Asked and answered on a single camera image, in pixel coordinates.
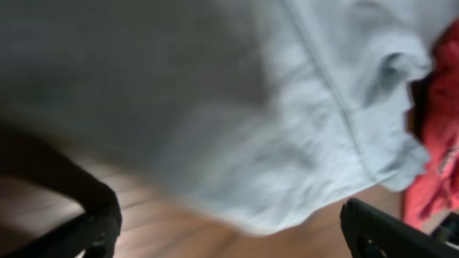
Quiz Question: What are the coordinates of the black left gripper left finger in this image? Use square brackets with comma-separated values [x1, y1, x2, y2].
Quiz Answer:
[1, 124, 122, 258]

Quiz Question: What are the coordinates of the light blue t-shirt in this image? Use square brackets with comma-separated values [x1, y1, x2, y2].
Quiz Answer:
[1, 0, 458, 235]

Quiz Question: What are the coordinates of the red printed t-shirt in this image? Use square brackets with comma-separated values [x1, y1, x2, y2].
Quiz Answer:
[403, 20, 458, 229]

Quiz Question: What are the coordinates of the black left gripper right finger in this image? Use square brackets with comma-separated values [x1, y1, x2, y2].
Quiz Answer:
[340, 198, 458, 258]

